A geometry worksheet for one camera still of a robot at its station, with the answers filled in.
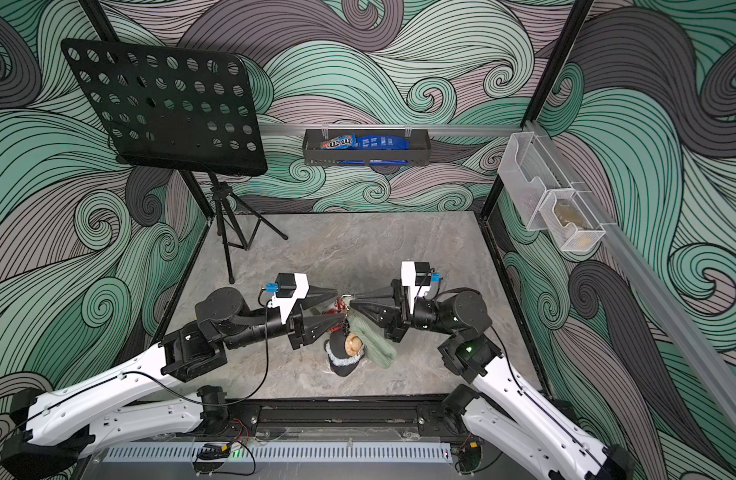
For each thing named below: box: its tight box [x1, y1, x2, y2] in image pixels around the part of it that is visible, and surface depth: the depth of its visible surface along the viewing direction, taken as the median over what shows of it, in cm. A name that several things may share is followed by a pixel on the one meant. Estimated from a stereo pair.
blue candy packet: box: [320, 134, 409, 150], surface depth 94 cm
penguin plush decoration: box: [324, 330, 365, 377], surface depth 61 cm
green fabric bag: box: [348, 315, 397, 369], surface depth 60 cm
